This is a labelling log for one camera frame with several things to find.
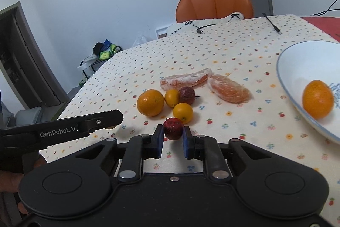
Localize floral print tablecloth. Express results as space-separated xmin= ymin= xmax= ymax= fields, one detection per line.
xmin=40 ymin=14 xmax=340 ymax=217

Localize clear plastic bag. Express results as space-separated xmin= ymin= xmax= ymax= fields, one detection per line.
xmin=132 ymin=34 xmax=147 ymax=48

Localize short black charging cable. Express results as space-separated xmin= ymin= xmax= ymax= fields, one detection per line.
xmin=196 ymin=24 xmax=217 ymax=34

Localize large orange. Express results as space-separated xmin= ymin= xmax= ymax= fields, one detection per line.
xmin=137 ymin=89 xmax=165 ymax=117

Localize dark doorway frame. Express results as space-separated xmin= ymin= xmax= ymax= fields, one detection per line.
xmin=0 ymin=2 xmax=70 ymax=121

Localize wide peeled pomelo segment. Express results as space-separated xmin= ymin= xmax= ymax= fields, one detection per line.
xmin=207 ymin=74 xmax=251 ymax=103

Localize person's left hand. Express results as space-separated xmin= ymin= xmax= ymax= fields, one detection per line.
xmin=0 ymin=154 xmax=48 ymax=215

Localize thin black power cable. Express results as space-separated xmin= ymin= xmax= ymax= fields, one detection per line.
xmin=311 ymin=0 xmax=340 ymax=16

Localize grey seat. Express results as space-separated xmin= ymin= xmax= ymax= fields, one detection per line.
xmin=13 ymin=106 xmax=43 ymax=125

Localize curved peeled pomelo segment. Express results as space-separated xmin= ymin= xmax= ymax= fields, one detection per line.
xmin=160 ymin=69 xmax=213 ymax=91

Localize dark red round fruit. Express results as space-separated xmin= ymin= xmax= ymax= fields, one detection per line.
xmin=179 ymin=86 xmax=200 ymax=105
xmin=163 ymin=117 xmax=184 ymax=140

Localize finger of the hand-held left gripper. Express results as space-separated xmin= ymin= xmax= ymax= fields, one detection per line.
xmin=78 ymin=109 xmax=124 ymax=135

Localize white framed board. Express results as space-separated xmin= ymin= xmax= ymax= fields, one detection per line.
xmin=156 ymin=26 xmax=168 ymax=39

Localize black metal rack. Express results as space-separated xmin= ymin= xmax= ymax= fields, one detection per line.
xmin=77 ymin=42 xmax=124 ymax=84

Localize white cushion with black print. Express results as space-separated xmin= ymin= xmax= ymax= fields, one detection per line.
xmin=166 ymin=12 xmax=245 ymax=36

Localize small orange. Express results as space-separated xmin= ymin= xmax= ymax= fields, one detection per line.
xmin=165 ymin=89 xmax=181 ymax=108
xmin=173 ymin=103 xmax=193 ymax=124

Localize long black charging cable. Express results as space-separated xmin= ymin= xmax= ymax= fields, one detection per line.
xmin=262 ymin=12 xmax=282 ymax=35

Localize medium orange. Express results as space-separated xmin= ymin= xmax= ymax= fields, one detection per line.
xmin=302 ymin=80 xmax=334 ymax=120

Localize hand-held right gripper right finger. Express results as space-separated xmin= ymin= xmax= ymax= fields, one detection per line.
xmin=182 ymin=126 xmax=266 ymax=180

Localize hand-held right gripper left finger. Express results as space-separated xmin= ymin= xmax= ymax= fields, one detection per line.
xmin=76 ymin=124 xmax=164 ymax=181

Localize red cloth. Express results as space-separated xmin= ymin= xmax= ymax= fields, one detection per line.
xmin=303 ymin=16 xmax=340 ymax=43

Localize white bowl with blue rim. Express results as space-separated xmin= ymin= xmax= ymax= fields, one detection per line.
xmin=276 ymin=41 xmax=340 ymax=145

